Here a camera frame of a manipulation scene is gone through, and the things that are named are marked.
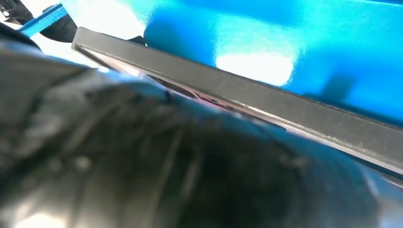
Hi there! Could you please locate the blue metal shelf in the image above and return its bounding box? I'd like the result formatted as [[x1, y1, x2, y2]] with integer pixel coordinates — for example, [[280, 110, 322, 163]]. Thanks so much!
[[19, 0, 403, 128]]

